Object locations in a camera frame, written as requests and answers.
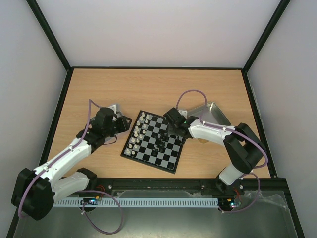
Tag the black silver chess board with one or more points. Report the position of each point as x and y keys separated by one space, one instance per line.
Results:
x=149 y=143

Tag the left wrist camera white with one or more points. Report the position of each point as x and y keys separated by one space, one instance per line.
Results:
x=117 y=109

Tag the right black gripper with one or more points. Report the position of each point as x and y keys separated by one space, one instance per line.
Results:
x=174 y=132

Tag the gold tin box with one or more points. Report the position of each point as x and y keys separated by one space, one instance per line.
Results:
x=210 y=113

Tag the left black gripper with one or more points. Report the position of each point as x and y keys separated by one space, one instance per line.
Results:
x=124 y=127

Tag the black chess pieces pile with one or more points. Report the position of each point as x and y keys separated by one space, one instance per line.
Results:
x=161 y=143

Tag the black aluminium frame rail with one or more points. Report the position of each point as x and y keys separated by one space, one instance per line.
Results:
x=205 y=186

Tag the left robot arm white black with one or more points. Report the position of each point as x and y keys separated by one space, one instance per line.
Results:
x=37 y=190

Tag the white chess piece row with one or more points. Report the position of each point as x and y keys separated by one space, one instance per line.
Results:
x=138 y=140

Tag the light blue cable duct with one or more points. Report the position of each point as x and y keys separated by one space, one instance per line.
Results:
x=139 y=202

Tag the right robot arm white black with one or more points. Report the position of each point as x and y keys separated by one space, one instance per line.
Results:
x=246 y=152

